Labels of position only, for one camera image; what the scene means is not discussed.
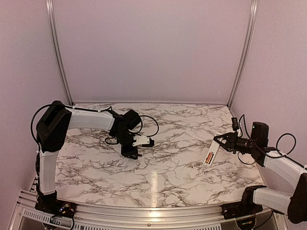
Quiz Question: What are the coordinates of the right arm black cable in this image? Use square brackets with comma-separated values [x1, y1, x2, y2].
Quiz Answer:
[237, 114, 297, 166]

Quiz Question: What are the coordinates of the right aluminium frame post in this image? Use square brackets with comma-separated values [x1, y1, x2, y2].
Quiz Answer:
[227, 0, 259, 110]

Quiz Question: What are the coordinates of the white remote control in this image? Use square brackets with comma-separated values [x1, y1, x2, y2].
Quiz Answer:
[203, 139, 220, 167]

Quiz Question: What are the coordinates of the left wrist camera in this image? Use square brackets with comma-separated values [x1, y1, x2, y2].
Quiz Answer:
[132, 135, 154, 147]

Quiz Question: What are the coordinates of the white battery cover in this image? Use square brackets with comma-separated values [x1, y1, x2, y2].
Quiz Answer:
[134, 170, 149, 175]

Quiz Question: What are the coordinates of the orange AAA battery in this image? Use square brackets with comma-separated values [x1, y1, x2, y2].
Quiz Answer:
[205, 152, 214, 165]

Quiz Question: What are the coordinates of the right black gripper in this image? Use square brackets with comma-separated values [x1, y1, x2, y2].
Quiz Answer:
[214, 132, 257, 154]

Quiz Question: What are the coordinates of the front aluminium rail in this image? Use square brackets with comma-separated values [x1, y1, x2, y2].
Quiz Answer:
[9, 190, 288, 230]

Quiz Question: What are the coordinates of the left aluminium frame post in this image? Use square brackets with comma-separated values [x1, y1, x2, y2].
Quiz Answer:
[46, 0, 73, 105]

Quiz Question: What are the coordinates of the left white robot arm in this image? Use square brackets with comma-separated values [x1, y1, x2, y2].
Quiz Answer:
[35, 101, 141, 213]

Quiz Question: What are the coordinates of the aluminium frame post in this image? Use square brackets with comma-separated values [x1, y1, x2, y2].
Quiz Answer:
[227, 0, 259, 110]
[46, 0, 73, 105]

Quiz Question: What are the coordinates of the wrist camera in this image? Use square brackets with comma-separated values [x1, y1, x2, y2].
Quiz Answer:
[132, 135, 154, 147]
[231, 117, 242, 137]

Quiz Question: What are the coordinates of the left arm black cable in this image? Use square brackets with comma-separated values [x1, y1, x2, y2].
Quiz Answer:
[30, 103, 160, 147]

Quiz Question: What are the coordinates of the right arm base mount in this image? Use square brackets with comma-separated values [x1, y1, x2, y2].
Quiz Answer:
[221, 185, 267, 219]

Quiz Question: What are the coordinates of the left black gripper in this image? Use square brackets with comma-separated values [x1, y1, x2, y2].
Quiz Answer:
[114, 130, 139, 160]

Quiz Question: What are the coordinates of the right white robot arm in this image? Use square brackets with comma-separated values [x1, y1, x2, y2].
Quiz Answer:
[213, 122, 307, 224]

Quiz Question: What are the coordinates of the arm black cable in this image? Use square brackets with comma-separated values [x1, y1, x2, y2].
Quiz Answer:
[237, 114, 297, 166]
[30, 103, 160, 147]

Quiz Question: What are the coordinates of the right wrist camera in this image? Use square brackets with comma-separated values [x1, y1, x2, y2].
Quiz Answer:
[231, 117, 242, 137]

